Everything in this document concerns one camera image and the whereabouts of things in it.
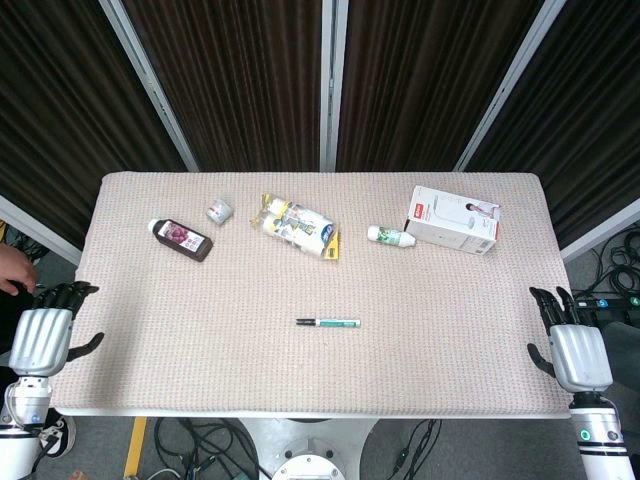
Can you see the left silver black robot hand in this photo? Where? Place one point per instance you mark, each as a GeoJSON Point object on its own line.
{"type": "Point", "coordinates": [40, 340]}

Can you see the dark brown curtain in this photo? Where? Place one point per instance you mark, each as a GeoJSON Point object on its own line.
{"type": "Point", "coordinates": [420, 85]}
{"type": "Point", "coordinates": [585, 120]}
{"type": "Point", "coordinates": [240, 85]}
{"type": "Point", "coordinates": [60, 110]}

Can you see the small white green bottle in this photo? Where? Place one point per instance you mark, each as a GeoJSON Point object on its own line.
{"type": "Point", "coordinates": [390, 235]}

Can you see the green white marker pen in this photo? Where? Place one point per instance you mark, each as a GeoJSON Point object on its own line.
{"type": "Point", "coordinates": [335, 323]}

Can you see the person's bare hand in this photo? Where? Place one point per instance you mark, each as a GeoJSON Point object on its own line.
{"type": "Point", "coordinates": [15, 270]}

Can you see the white product box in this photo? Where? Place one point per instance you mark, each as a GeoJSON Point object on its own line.
{"type": "Point", "coordinates": [450, 220]}

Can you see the grey partition post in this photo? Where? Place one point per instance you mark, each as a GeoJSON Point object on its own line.
{"type": "Point", "coordinates": [150, 85]}
{"type": "Point", "coordinates": [332, 85]}
{"type": "Point", "coordinates": [600, 232]}
{"type": "Point", "coordinates": [510, 85]}
{"type": "Point", "coordinates": [35, 227]}

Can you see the black white sneaker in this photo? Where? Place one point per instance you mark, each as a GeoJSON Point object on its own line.
{"type": "Point", "coordinates": [62, 437]}

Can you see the small white jar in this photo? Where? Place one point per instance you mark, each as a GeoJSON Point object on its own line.
{"type": "Point", "coordinates": [219, 211]}

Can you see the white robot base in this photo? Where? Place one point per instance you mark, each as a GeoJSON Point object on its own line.
{"type": "Point", "coordinates": [310, 450]}

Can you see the yellow floor tape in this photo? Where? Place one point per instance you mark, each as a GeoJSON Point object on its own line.
{"type": "Point", "coordinates": [135, 445]}

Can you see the dark grape juice bottle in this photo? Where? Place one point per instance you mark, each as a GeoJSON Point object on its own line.
{"type": "Point", "coordinates": [182, 240]}

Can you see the black marker cap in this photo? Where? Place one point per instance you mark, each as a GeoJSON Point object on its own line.
{"type": "Point", "coordinates": [305, 322]}

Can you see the black power strip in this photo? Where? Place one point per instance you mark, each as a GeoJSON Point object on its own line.
{"type": "Point", "coordinates": [612, 302]}

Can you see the beige woven table mat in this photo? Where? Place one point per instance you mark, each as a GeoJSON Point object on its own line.
{"type": "Point", "coordinates": [250, 360]}

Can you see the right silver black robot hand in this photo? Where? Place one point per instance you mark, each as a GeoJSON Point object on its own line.
{"type": "Point", "coordinates": [580, 357]}

